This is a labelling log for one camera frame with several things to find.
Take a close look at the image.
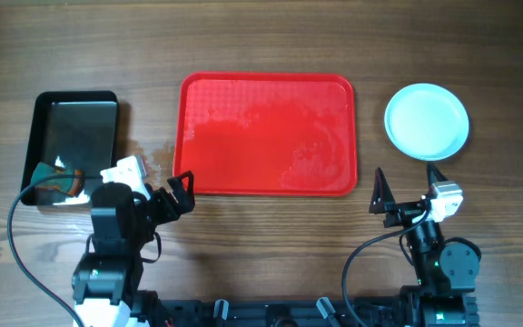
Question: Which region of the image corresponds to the orange green scrubbing sponge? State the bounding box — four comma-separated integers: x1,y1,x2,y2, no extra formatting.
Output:
30,162,84,197

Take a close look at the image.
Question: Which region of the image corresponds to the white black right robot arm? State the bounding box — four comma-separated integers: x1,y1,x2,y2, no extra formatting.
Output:
355,163,481,327

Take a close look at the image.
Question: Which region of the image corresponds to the white plate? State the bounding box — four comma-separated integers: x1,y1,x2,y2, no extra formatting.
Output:
383,83,470,162

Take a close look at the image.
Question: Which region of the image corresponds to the black rectangular water tray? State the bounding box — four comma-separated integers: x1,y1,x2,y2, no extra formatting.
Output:
21,91,120,188

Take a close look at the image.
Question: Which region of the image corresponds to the red plastic serving tray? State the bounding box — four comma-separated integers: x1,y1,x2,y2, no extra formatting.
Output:
173,72,359,197

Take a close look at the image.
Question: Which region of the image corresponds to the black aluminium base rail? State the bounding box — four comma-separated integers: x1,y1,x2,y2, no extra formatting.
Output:
152,295,479,327

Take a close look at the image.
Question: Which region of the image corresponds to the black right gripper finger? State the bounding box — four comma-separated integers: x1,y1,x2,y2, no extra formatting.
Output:
369,167,396,213
427,162,448,186

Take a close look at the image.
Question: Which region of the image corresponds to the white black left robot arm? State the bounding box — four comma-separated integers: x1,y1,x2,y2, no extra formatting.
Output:
72,171,195,327

